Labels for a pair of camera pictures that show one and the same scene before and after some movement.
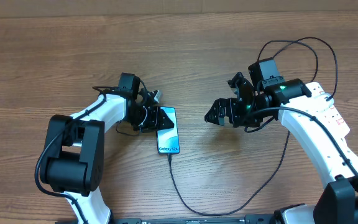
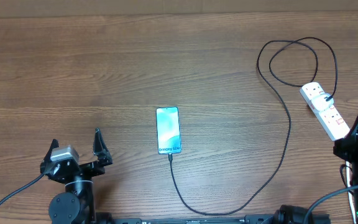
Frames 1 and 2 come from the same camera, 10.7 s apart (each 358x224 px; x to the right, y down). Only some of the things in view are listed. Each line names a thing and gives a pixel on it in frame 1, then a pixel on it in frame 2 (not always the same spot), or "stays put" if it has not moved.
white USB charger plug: [323, 97] stays put
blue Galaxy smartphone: [168, 139] stays put
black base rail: [220, 219] stays put
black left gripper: [152, 124] -> [97, 168]
